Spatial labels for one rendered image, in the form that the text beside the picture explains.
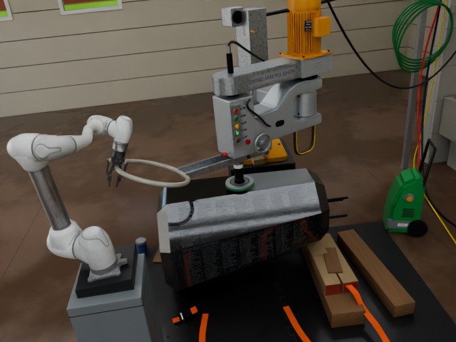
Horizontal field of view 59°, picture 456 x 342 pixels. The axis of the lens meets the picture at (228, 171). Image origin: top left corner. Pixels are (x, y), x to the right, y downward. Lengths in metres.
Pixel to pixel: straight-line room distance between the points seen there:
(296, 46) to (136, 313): 2.05
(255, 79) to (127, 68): 6.48
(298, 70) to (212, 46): 6.08
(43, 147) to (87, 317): 0.97
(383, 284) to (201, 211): 1.49
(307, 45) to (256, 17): 0.66
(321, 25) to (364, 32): 6.86
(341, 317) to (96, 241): 1.76
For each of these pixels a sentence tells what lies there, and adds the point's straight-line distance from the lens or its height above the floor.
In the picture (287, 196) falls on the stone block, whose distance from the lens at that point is 3.03.
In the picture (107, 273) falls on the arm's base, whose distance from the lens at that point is 2.40.
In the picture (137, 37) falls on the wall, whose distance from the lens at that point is 8.91.
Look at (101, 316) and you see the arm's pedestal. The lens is 2.44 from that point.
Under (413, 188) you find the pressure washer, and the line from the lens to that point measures 3.91.
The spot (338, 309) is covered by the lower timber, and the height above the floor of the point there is 0.15.
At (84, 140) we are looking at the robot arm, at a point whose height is 1.62.
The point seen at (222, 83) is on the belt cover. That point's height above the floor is 1.70.
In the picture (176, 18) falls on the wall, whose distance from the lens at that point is 8.85.
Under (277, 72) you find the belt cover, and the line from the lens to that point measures 2.85.
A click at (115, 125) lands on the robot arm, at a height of 1.57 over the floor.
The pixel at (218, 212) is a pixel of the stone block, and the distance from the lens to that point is 2.94.
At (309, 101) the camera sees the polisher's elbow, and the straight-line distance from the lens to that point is 3.14.
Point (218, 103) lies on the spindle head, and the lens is 2.77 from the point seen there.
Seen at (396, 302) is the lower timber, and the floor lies 0.13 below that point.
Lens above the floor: 2.33
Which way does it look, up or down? 26 degrees down
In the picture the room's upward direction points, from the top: 5 degrees counter-clockwise
